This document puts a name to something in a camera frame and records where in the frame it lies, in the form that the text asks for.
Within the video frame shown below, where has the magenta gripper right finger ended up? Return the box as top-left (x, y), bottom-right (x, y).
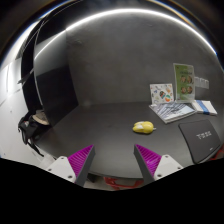
top-left (133, 143), bottom-right (184, 186)

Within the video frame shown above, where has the red cable under table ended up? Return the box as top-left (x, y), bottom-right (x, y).
top-left (103, 176), bottom-right (145, 191)

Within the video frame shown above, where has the green standing poster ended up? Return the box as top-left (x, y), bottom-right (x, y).
top-left (173, 63), bottom-right (195, 102)

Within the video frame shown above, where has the black mouse pad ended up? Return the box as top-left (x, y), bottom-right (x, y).
top-left (179, 120), bottom-right (221, 164)

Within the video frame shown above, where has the blue white box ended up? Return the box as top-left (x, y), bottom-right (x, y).
top-left (192, 100), bottom-right (217, 115)

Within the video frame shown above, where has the beige hat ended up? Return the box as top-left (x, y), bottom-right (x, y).
top-left (33, 111), bottom-right (49, 125)

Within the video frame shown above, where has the white sticker card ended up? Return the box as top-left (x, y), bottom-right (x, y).
top-left (150, 84), bottom-right (174, 104)

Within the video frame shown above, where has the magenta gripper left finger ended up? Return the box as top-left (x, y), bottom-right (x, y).
top-left (45, 144), bottom-right (96, 187)

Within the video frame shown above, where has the black backpack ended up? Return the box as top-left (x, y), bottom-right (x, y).
top-left (18, 113), bottom-right (43, 156)

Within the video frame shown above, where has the stack of magazines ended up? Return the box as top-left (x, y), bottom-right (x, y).
top-left (149, 102), bottom-right (196, 124)

